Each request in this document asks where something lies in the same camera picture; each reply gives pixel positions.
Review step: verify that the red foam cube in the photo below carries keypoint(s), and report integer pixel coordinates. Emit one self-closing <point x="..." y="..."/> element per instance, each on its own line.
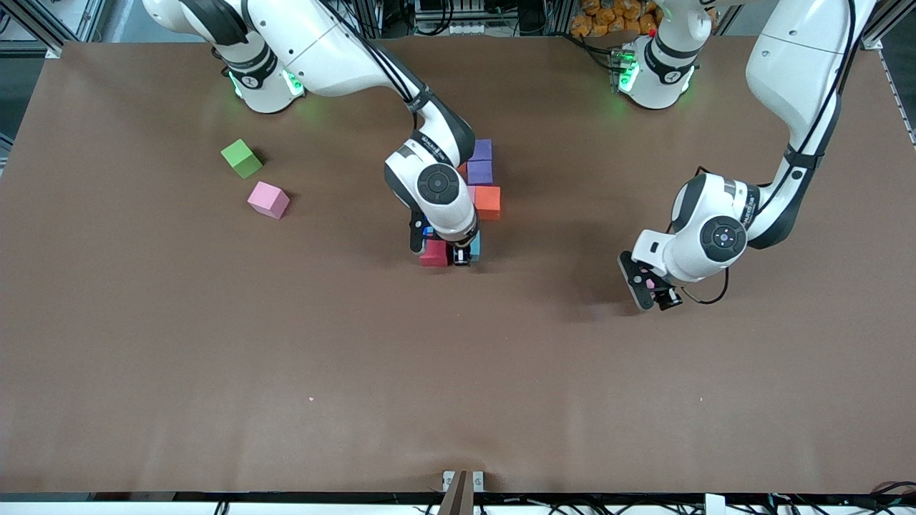
<point x="434" y="254"/>

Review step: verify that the cyan foam cube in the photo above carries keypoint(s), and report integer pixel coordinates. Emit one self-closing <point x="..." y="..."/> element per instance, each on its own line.
<point x="475" y="247"/>

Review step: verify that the purple foam cube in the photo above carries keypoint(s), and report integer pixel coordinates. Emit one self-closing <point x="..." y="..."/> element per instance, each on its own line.
<point x="481" y="172"/>
<point x="484" y="149"/>

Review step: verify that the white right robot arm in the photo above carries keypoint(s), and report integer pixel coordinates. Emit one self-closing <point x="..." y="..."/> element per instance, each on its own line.
<point x="315" y="50"/>

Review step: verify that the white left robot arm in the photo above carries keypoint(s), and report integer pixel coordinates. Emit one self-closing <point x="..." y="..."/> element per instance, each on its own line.
<point x="794" y="71"/>

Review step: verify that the green foam cube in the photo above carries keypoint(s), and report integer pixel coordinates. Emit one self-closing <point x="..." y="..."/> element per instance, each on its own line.
<point x="242" y="158"/>

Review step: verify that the white tag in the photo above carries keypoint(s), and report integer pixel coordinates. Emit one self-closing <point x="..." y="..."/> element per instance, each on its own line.
<point x="714" y="504"/>

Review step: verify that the bag of orange items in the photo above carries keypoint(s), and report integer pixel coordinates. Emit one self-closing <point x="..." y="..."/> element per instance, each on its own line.
<point x="608" y="14"/>

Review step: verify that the silver metal bracket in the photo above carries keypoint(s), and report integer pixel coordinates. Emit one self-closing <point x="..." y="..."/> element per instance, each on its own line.
<point x="479" y="478"/>

